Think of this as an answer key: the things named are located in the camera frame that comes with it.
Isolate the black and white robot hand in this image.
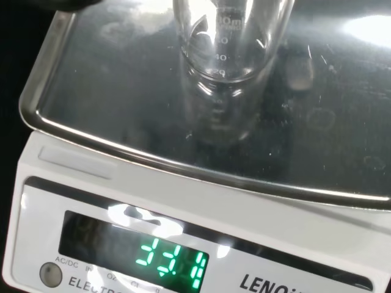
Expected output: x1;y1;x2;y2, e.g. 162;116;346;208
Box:
0;0;102;13

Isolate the white electronic balance steel pan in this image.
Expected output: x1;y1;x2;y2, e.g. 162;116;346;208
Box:
6;0;391;293

